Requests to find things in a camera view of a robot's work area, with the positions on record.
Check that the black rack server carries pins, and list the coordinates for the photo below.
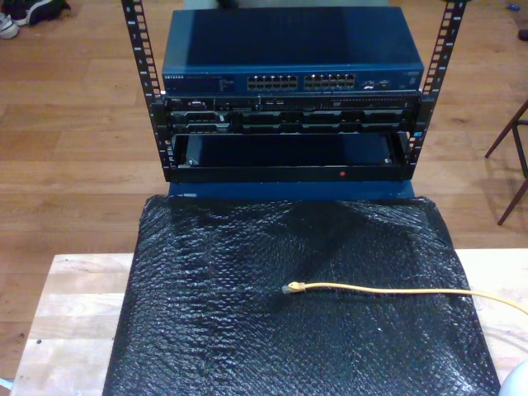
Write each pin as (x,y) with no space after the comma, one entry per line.
(288,117)

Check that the black perforated rack post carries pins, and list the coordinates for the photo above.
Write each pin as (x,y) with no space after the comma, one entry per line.
(140,41)
(447,37)

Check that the dark shoe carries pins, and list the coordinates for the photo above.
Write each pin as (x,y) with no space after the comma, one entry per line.
(45,10)

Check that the small blue object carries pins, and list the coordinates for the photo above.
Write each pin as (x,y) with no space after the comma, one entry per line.
(513,7)

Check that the grey panel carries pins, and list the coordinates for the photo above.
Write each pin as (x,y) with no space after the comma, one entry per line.
(200,4)

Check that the black bubble wrap mat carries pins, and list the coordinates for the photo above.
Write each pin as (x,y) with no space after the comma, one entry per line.
(247,330)

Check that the black rack shelf tray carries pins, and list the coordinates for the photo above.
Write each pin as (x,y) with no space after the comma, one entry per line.
(288,175)

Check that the blue rack base plate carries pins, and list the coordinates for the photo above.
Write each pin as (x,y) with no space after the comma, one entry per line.
(288,190)

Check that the blue network switch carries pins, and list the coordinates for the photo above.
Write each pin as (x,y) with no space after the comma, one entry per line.
(288,37)

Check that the brown wooden chair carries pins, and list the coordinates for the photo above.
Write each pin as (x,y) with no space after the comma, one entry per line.
(505,132)

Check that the white sneaker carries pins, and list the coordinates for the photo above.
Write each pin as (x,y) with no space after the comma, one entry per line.
(7,25)

